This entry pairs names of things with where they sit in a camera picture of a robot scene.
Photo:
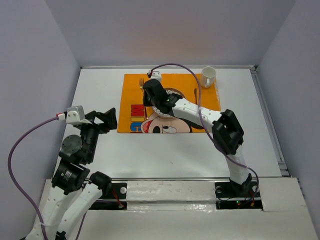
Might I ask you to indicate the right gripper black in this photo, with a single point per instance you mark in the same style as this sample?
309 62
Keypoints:
146 101

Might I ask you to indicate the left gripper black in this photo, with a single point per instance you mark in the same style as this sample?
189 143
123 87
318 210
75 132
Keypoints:
110 122

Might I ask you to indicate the copper fork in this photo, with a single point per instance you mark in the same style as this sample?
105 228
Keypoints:
141 83

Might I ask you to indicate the yellow Mickey Mouse cloth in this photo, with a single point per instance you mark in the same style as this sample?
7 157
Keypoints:
131 113

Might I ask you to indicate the copper knife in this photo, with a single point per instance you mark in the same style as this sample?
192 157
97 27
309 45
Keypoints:
196 95

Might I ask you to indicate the white ceramic mug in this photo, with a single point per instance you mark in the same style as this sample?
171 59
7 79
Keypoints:
208 76

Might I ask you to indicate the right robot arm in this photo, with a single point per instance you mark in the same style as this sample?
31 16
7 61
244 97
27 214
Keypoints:
223 127

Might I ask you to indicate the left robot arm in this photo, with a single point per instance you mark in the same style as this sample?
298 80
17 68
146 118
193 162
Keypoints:
73 189

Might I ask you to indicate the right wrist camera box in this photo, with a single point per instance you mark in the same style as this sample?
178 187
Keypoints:
156 75

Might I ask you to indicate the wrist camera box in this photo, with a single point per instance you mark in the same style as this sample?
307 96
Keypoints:
156 75
75 116

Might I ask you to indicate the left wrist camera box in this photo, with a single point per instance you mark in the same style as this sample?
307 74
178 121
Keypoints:
75 116

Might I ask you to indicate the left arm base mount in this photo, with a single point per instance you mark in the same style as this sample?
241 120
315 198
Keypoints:
115 199

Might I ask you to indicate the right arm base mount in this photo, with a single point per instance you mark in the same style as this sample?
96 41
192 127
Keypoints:
227 199

